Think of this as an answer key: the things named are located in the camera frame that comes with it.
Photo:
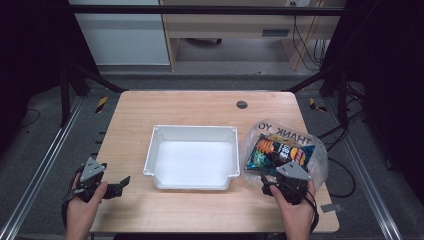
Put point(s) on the grey round table grommet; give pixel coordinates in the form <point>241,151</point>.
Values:
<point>242,104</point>

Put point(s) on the dark blue chips packet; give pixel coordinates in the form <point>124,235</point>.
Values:
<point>276,153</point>

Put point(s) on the black horizontal frame bar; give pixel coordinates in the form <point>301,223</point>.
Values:
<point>200,10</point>

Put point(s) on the white plastic bin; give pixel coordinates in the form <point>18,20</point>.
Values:
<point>193,160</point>

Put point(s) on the black curtain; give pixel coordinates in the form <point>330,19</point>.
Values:
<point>30,60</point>
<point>390,83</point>

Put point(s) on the black metal frame strut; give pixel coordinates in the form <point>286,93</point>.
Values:
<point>328,78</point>
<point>96,80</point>

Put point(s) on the aluminium floor rail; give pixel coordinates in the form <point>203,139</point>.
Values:
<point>366,173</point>
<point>43,163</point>

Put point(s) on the person's right hand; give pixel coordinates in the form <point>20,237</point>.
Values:
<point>295,213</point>

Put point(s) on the yellow black tape piece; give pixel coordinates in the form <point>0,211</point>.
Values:
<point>101,104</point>
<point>315,105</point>

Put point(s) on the white cabinet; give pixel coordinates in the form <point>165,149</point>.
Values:
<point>123,40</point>

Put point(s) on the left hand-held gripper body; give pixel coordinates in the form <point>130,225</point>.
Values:
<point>91,170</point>

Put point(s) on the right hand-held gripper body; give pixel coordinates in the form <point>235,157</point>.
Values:
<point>293,171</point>

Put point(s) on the person's left hand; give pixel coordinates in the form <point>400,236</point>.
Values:
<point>83,208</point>

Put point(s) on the grey tape piece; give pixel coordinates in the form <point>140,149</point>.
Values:
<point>331,207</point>

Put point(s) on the clear plastic bag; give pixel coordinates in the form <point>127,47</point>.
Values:
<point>318,160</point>

